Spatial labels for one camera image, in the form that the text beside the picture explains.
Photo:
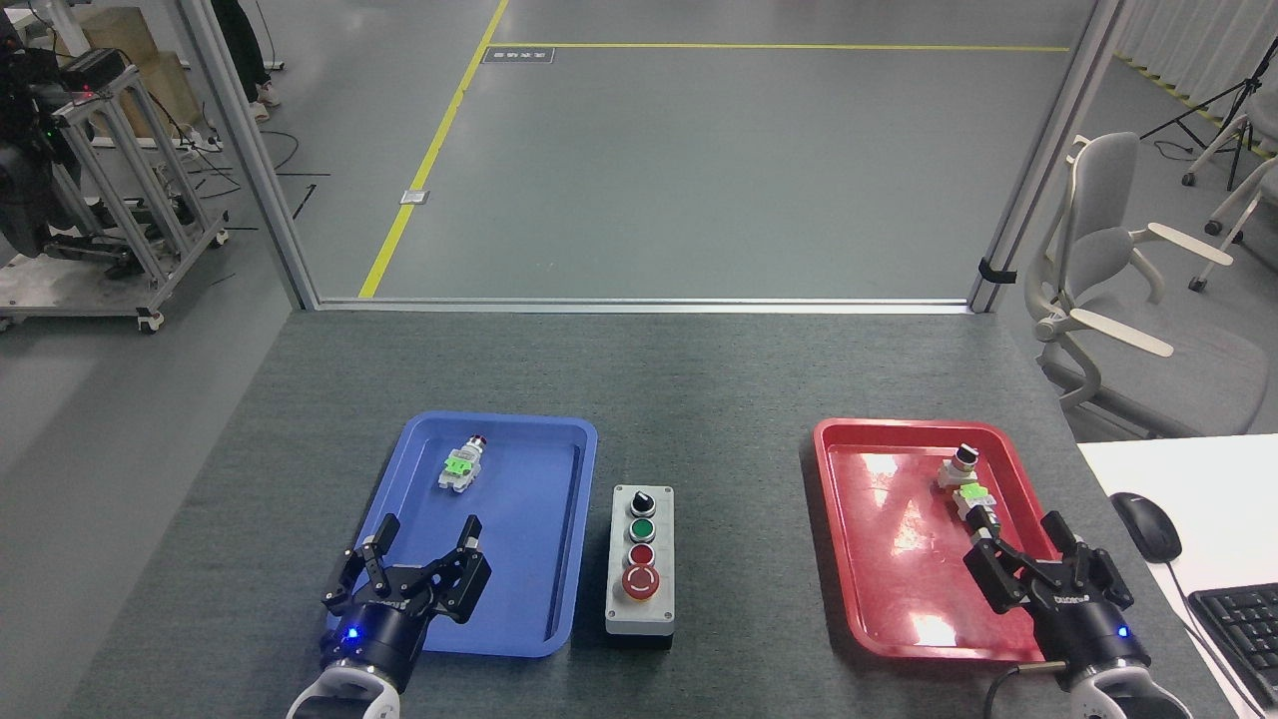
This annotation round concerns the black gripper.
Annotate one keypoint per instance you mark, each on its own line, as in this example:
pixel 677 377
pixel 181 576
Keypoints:
pixel 384 629
pixel 1093 629

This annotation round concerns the grey control box with buttons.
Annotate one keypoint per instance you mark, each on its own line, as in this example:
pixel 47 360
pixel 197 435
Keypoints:
pixel 640 609

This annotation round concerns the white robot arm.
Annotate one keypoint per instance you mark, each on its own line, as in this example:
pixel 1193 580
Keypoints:
pixel 344 694
pixel 1128 694

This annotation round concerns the brown wooden box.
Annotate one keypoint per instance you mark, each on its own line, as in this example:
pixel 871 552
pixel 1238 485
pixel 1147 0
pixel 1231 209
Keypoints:
pixel 160 80

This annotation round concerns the black computer mouse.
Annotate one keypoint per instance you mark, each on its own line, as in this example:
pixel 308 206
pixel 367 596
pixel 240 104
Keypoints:
pixel 1146 524

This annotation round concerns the blue plastic tray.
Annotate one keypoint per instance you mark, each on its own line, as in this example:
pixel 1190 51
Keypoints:
pixel 529 519

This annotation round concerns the red plastic tray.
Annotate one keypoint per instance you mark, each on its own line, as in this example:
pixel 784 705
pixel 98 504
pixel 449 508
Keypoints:
pixel 899 559

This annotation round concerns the black keyboard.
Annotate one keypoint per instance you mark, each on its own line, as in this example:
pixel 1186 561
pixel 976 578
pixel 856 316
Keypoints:
pixel 1243 629

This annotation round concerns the grey office chair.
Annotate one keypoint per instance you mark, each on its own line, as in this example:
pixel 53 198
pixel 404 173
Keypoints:
pixel 1178 369

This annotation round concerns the metal floor plate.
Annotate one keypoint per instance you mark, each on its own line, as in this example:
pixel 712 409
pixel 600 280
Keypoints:
pixel 414 197

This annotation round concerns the white chair leg with castor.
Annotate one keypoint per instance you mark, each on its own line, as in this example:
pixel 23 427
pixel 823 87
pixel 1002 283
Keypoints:
pixel 1243 215
pixel 1213 145

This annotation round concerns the black tripod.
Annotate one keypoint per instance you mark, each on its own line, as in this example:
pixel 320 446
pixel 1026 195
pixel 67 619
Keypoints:
pixel 1238 100

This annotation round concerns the dark floor label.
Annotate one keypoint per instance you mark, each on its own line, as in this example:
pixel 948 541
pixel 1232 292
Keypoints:
pixel 518 55

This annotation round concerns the black machine on cart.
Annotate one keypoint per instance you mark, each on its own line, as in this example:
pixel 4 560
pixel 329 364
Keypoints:
pixel 25 190

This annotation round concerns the person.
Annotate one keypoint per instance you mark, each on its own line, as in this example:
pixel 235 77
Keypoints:
pixel 240 50

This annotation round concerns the white curtain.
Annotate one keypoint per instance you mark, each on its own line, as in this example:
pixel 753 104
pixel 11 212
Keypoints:
pixel 1198 40

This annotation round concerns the green push button switch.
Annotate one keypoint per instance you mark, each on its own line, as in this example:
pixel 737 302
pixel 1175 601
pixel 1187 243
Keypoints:
pixel 973 502

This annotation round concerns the red push button switch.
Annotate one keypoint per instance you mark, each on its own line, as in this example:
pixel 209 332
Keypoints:
pixel 459 467

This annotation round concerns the black selector switch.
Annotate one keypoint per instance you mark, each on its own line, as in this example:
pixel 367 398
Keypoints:
pixel 958 467

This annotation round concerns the black clip on post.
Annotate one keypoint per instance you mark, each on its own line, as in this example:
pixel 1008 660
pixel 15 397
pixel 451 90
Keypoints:
pixel 995 271

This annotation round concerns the silver table edge rail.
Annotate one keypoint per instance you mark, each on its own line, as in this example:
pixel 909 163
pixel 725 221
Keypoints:
pixel 639 305

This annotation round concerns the silver aluminium post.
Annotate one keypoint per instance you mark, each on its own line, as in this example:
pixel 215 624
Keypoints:
pixel 1043 160
pixel 255 170

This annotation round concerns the aluminium frame cart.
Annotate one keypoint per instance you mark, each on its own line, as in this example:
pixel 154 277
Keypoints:
pixel 150 220

